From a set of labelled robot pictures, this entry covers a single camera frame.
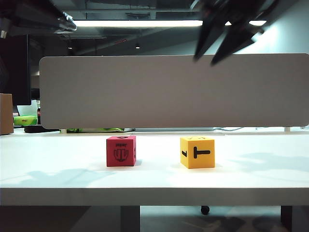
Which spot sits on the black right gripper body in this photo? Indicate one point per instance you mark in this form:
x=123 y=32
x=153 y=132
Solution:
x=231 y=10

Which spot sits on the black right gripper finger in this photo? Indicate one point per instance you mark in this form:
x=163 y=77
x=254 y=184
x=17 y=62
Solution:
x=233 y=43
x=207 y=39

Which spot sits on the yellow letter T block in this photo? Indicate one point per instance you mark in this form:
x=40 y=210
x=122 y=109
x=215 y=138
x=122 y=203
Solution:
x=200 y=153

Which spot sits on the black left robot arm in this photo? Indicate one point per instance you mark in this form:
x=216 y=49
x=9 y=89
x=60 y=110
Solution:
x=26 y=17

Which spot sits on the red anchor print block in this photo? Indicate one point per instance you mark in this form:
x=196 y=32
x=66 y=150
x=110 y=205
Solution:
x=120 y=152

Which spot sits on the grey desk partition panel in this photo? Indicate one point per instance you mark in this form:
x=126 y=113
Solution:
x=173 y=91

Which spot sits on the round pendant ceiling lamp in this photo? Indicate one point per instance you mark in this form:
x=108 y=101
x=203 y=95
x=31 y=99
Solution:
x=137 y=47

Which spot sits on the long ceiling strip light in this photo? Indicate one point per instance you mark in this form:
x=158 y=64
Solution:
x=135 y=23

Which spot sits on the green printed package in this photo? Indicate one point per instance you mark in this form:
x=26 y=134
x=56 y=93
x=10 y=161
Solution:
x=96 y=130

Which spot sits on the black chair caster wheel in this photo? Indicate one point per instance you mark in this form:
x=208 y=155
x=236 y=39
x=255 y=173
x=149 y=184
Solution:
x=205 y=210

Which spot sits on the dark table leg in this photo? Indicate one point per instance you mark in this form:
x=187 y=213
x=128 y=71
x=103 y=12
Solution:
x=286 y=218
x=130 y=218

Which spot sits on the dark computer monitor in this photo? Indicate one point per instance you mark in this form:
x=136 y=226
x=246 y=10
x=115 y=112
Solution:
x=14 y=70

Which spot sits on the green tissue box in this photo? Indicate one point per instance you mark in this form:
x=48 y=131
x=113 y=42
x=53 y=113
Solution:
x=25 y=120

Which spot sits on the brown cardboard box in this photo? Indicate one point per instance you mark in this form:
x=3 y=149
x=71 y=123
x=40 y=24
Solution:
x=6 y=113

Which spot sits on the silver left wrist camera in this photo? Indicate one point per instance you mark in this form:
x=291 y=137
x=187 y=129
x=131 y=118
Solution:
x=66 y=23

